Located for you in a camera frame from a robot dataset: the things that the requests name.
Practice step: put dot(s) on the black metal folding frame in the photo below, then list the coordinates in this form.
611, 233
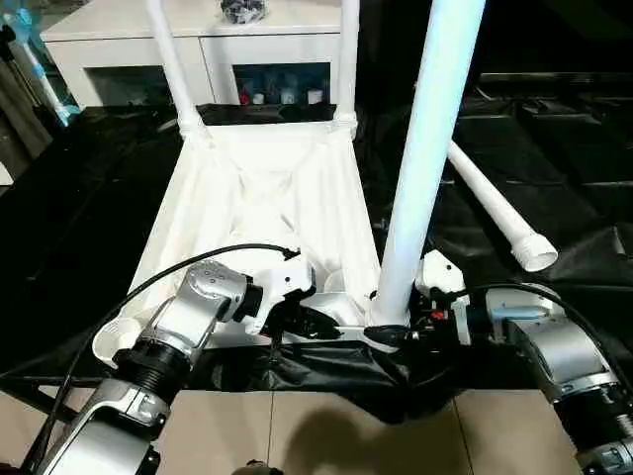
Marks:
39, 403

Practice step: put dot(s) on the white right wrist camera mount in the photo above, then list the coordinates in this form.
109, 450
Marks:
440, 272

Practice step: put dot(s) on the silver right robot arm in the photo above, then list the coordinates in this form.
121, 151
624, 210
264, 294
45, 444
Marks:
564, 341

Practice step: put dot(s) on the grey tripod stand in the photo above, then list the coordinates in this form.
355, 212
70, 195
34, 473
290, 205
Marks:
17, 109

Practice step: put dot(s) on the black glossy mat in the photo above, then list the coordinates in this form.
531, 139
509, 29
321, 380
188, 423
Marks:
346, 366

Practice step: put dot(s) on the white plastic table leg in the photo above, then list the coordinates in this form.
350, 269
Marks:
347, 64
170, 64
425, 148
487, 193

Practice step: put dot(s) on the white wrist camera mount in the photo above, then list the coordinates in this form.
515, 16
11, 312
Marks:
287, 277
440, 272

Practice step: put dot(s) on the red bottle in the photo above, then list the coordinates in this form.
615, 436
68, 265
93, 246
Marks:
244, 96

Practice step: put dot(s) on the bag of black parts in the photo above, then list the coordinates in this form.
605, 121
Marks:
243, 11

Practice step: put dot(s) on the small white jar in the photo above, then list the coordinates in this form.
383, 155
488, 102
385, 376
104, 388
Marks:
287, 95
314, 95
257, 98

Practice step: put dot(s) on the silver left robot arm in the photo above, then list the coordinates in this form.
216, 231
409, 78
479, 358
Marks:
193, 307

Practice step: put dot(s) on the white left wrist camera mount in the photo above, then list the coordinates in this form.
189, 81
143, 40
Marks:
287, 277

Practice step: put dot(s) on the white pole with blue ribbon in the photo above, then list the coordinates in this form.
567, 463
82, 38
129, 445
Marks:
42, 79

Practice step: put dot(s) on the white sideboard cabinet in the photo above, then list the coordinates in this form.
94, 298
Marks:
114, 54

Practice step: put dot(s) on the long black bar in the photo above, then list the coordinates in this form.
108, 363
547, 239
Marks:
554, 78

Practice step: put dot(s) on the white plastic table top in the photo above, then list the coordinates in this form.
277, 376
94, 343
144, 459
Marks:
257, 163

